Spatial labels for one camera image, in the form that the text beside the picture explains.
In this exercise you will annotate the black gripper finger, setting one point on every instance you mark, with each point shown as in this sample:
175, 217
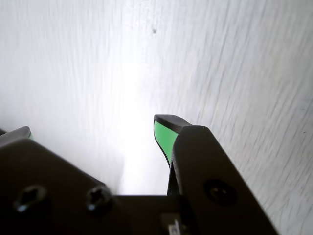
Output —
49, 176
207, 171

